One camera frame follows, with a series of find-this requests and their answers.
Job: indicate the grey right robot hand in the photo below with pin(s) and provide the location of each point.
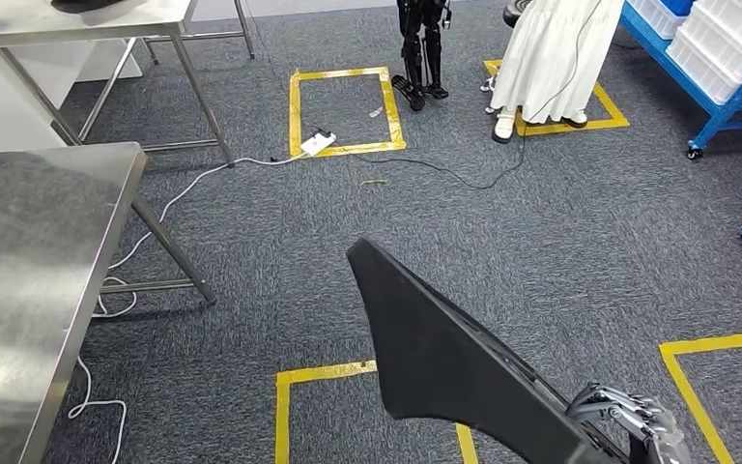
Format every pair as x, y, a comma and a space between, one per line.
652, 429

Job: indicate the black plastic panel part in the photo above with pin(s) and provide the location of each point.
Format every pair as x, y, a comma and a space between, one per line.
448, 358

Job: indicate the stainless steel workbench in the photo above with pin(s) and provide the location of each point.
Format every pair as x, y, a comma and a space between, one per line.
89, 22
25, 256

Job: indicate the yellow floor tape square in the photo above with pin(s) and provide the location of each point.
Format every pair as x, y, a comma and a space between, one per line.
294, 115
281, 416
608, 109
684, 384

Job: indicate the person's foot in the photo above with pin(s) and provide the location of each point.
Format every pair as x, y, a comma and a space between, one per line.
574, 118
504, 127

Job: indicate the yellow tape scrap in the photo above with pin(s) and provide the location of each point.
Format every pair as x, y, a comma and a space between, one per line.
372, 183

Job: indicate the person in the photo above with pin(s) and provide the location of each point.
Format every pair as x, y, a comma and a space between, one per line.
556, 58

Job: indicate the white paper scrap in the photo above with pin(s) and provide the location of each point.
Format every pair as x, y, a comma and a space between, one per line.
376, 112

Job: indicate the blue plastic crate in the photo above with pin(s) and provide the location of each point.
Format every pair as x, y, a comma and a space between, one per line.
678, 5

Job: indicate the black round seat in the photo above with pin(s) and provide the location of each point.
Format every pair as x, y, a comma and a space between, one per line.
515, 13

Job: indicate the white power strip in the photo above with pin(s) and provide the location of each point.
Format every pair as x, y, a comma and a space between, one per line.
316, 144

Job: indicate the black bystander humanoid robot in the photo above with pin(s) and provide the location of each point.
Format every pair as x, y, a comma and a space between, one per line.
416, 51

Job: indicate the white desk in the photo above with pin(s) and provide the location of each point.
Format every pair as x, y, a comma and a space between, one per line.
0, 109

